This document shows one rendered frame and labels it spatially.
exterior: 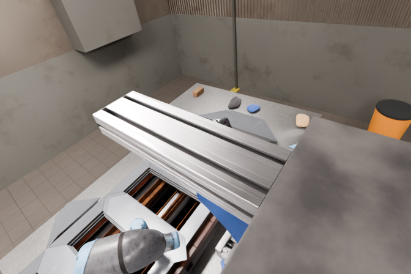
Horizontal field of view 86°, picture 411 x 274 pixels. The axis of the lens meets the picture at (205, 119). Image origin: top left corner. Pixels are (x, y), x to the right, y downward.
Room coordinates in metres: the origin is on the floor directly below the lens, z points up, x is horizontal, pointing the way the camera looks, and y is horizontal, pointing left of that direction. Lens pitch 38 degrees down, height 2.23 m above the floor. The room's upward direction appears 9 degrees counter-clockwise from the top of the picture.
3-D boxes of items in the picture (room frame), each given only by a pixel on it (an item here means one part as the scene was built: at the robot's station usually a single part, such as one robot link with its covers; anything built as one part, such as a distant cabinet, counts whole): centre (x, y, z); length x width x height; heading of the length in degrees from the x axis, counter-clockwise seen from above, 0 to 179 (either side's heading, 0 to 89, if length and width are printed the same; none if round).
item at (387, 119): (1.82, -2.12, 0.29); 0.38 x 0.37 x 0.58; 137
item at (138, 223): (0.56, 0.40, 1.17); 0.09 x 0.08 x 0.11; 8
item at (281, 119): (1.56, -0.26, 1.03); 1.30 x 0.60 x 0.04; 49
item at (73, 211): (0.96, 1.13, 0.77); 0.45 x 0.20 x 0.04; 139
